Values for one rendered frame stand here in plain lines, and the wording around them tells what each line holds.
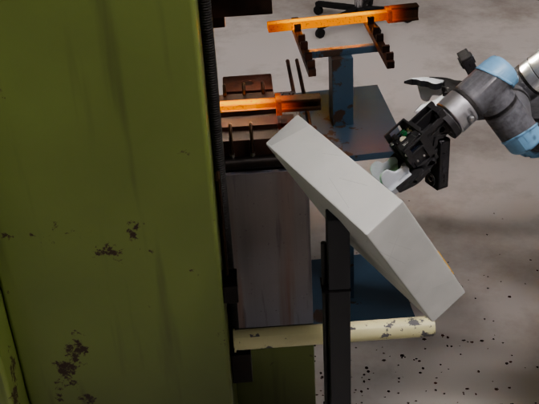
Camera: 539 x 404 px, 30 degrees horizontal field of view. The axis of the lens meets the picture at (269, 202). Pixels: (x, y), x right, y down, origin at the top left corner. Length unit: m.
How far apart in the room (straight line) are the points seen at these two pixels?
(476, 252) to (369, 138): 0.84
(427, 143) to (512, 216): 1.84
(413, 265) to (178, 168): 0.48
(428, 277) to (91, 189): 0.65
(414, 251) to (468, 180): 2.24
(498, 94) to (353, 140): 0.93
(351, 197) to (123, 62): 0.46
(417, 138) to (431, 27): 3.27
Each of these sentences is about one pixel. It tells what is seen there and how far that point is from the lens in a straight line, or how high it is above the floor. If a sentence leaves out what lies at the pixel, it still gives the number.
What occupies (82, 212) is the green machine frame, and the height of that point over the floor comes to 1.03.
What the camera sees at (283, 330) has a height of 0.64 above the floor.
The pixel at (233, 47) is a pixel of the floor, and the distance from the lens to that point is 4.97.
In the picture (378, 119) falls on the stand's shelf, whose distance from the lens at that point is 2.92.
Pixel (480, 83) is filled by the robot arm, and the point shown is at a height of 1.20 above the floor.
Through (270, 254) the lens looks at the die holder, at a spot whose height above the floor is 0.69.
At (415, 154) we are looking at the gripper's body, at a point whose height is 1.10.
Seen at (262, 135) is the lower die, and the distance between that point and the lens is 2.21.
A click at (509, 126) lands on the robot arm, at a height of 1.12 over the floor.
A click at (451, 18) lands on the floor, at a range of 5.24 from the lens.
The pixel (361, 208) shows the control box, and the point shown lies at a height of 1.18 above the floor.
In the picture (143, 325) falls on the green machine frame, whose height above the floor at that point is 0.74.
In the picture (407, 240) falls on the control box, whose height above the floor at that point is 1.12.
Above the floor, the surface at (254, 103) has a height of 1.01.
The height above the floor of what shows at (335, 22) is 0.92.
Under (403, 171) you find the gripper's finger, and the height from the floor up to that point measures 1.07.
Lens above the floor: 2.07
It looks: 34 degrees down
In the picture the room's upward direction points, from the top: 3 degrees counter-clockwise
